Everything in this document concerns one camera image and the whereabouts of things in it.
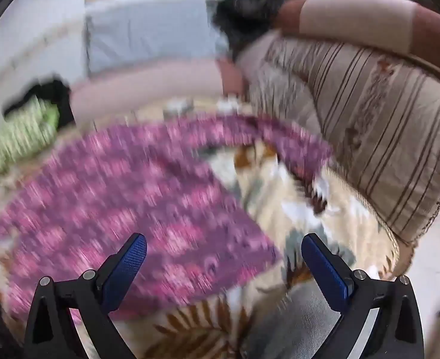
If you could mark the dark fuzzy cloth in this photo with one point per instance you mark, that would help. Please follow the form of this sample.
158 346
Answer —
249 15

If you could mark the black cloth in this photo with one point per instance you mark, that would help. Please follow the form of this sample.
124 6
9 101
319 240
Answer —
57 93

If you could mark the purple pink patterned garment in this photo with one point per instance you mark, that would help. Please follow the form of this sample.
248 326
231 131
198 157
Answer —
130 194

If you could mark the green patterned cloth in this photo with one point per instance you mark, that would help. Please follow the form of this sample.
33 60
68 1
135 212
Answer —
14 138

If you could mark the beige leaf print blanket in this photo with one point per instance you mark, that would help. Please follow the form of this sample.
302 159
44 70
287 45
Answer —
279 202

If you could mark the grey cloth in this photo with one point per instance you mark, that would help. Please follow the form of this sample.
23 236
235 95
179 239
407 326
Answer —
291 325

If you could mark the beige striped cushion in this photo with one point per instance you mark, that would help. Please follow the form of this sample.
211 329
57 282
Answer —
373 119

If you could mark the grey blue pillow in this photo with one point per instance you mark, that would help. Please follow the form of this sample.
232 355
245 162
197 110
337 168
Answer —
145 37

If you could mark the brown and beige padded rail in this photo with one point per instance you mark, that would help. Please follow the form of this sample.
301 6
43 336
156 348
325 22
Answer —
354 18

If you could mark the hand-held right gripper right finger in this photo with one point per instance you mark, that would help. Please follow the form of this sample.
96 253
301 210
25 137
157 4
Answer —
324 269

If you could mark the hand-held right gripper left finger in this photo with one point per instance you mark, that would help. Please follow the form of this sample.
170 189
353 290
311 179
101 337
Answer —
124 269

